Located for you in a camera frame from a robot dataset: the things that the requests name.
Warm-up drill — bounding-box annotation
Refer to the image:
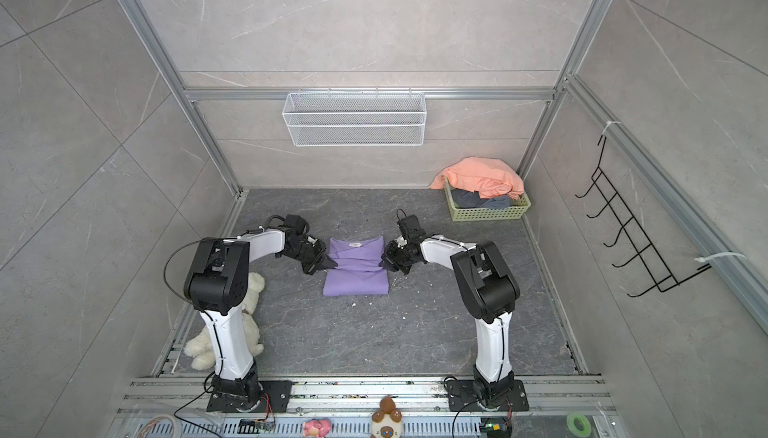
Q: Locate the purple t shirt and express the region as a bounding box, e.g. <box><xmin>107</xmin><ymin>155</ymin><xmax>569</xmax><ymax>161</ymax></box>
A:
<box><xmin>323</xmin><ymin>236</ymin><xmax>389</xmax><ymax>297</ymax></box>

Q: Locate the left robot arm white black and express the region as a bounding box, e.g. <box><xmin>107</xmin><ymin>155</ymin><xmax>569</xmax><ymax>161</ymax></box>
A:
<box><xmin>183</xmin><ymin>214</ymin><xmax>337</xmax><ymax>413</ymax></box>

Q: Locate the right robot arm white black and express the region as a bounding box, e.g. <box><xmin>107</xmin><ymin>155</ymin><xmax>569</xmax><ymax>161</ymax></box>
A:
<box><xmin>381</xmin><ymin>215</ymin><xmax>529</xmax><ymax>412</ymax></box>

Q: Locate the green plastic basket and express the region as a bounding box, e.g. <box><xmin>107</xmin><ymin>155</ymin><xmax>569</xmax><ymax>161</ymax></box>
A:
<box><xmin>443</xmin><ymin>178</ymin><xmax>532</xmax><ymax>222</ymax></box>

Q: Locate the dark blue t shirt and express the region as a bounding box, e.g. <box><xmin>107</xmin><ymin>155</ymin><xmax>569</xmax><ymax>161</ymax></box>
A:
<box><xmin>450</xmin><ymin>188</ymin><xmax>513</xmax><ymax>209</ymax></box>

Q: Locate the orange t shirt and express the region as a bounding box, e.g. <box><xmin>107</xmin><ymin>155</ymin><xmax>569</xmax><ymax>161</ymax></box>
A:
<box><xmin>429</xmin><ymin>157</ymin><xmax>525</xmax><ymax>200</ymax></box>

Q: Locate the white plush dog toy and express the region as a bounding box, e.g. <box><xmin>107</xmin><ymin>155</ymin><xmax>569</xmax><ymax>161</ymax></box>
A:
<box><xmin>183</xmin><ymin>271</ymin><xmax>265</xmax><ymax>371</ymax></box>

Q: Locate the brown white small plush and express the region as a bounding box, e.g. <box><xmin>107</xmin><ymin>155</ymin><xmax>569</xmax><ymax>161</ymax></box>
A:
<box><xmin>370</xmin><ymin>395</ymin><xmax>404</xmax><ymax>438</ymax></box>

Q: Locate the pink small toy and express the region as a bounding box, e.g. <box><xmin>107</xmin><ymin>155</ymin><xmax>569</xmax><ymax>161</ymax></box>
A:
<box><xmin>302</xmin><ymin>419</ymin><xmax>332</xmax><ymax>438</ymax></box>

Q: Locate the small electronics board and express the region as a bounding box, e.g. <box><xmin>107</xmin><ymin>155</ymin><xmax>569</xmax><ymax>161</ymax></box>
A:
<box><xmin>237</xmin><ymin>419</ymin><xmax>274</xmax><ymax>435</ymax></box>

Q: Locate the green yellow electronics box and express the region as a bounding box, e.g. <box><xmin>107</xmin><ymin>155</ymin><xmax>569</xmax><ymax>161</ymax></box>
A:
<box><xmin>480</xmin><ymin>418</ymin><xmax>512</xmax><ymax>438</ymax></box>

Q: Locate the green tape roll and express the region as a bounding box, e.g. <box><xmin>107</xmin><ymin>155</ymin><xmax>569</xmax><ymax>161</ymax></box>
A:
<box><xmin>566</xmin><ymin>412</ymin><xmax>593</xmax><ymax>438</ymax></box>

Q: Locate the white wire mesh basket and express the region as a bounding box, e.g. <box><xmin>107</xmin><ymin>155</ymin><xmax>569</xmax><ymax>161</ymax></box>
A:
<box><xmin>282</xmin><ymin>92</ymin><xmax>428</xmax><ymax>147</ymax></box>

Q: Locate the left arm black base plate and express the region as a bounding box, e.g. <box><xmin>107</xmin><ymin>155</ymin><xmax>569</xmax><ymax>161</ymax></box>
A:
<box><xmin>206</xmin><ymin>380</ymin><xmax>292</xmax><ymax>414</ymax></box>

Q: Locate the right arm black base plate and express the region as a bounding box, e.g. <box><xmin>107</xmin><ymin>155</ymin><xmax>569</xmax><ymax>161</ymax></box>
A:
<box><xmin>442</xmin><ymin>377</ymin><xmax>530</xmax><ymax>412</ymax></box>

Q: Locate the black wire hook rack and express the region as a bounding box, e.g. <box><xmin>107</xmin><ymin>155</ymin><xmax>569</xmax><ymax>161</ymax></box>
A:
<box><xmin>575</xmin><ymin>136</ymin><xmax>713</xmax><ymax>298</ymax></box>

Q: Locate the aluminium frame rail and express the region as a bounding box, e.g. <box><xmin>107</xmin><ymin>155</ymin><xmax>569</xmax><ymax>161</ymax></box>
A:
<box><xmin>117</xmin><ymin>0</ymin><xmax>243</xmax><ymax>197</ymax></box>

